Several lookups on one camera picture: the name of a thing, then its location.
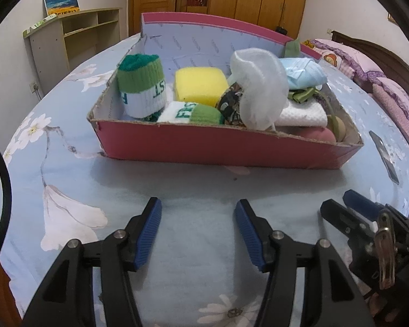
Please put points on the light blue face mask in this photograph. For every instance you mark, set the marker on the light blue face mask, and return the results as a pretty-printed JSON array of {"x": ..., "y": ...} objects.
[{"x": 303, "y": 72}]

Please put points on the floral blue bed sheet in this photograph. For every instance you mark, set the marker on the floral blue bed sheet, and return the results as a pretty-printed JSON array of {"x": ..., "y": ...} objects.
[{"x": 199, "y": 272}]

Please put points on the pink cardboard box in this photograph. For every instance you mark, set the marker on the pink cardboard box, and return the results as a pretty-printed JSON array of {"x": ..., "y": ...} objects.
[{"x": 194, "y": 39}]

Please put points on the purple knitted cloth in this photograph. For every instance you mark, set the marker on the purple knitted cloth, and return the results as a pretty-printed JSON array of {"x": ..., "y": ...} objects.
[{"x": 325, "y": 103}]

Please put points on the black bag on wardrobe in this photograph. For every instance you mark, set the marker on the black bag on wardrobe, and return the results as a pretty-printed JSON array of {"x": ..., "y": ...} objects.
[{"x": 281, "y": 30}]

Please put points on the framed wall picture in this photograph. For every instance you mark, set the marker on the framed wall picture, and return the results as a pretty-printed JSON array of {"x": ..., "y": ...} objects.
[{"x": 391, "y": 19}]

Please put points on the beige makeup sponge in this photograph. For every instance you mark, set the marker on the beige makeup sponge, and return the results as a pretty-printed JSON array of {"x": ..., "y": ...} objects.
[{"x": 337, "y": 127}]

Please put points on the cartoon print pillow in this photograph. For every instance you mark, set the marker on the cartoon print pillow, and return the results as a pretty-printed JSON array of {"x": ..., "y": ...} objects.
[{"x": 337, "y": 61}]

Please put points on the pink makeup sponge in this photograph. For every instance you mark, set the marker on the pink makeup sponge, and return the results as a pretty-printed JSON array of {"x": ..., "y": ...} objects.
[{"x": 314, "y": 133}]

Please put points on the white mesh bath puff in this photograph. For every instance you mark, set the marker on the white mesh bath puff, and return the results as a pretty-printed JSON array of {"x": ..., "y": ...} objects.
[{"x": 263, "y": 80}]

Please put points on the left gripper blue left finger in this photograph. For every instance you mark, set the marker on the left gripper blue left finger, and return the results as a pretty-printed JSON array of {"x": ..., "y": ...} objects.
[{"x": 136, "y": 240}]

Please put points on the green satin ribbon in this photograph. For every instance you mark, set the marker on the green satin ribbon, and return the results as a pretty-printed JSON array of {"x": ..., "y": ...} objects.
[{"x": 293, "y": 49}]

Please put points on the pink ruffled pillow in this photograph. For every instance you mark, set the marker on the pink ruffled pillow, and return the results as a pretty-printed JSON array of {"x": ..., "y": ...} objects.
[{"x": 365, "y": 68}]

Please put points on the dark wooden headboard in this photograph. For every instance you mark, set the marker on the dark wooden headboard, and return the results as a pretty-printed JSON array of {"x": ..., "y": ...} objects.
[{"x": 392, "y": 65}]

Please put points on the black smartphone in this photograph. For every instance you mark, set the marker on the black smartphone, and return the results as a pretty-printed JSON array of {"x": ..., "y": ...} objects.
[{"x": 386, "y": 158}]

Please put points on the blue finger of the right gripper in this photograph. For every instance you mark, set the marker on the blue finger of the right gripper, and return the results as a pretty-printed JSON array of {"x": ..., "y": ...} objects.
[
  {"x": 362, "y": 205},
  {"x": 347, "y": 222}
]

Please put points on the wall power socket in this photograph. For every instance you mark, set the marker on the wall power socket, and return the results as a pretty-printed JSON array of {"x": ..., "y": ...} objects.
[{"x": 34, "y": 87}]

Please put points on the beige open bookshelf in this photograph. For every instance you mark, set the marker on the beige open bookshelf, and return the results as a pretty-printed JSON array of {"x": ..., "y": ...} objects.
[{"x": 62, "y": 43}]

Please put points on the white waffle towel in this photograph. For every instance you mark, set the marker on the white waffle towel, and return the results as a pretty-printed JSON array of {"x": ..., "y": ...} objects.
[{"x": 308, "y": 114}]

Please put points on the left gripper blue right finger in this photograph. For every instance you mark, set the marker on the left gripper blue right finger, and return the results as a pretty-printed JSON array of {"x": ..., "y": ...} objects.
[{"x": 261, "y": 240}]

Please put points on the dark patterned fabric pouch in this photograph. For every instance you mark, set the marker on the dark patterned fabric pouch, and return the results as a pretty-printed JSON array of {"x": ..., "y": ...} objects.
[{"x": 229, "y": 103}]

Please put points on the blue yellow painting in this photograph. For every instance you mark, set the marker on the blue yellow painting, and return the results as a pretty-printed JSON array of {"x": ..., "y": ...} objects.
[{"x": 61, "y": 7}]

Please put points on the yellow foam sponge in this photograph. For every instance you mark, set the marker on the yellow foam sponge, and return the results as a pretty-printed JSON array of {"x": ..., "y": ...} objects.
[{"x": 204, "y": 85}]

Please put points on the green white box on shelf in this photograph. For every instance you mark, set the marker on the green white box on shelf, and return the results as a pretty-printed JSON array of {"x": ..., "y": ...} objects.
[{"x": 39, "y": 24}]

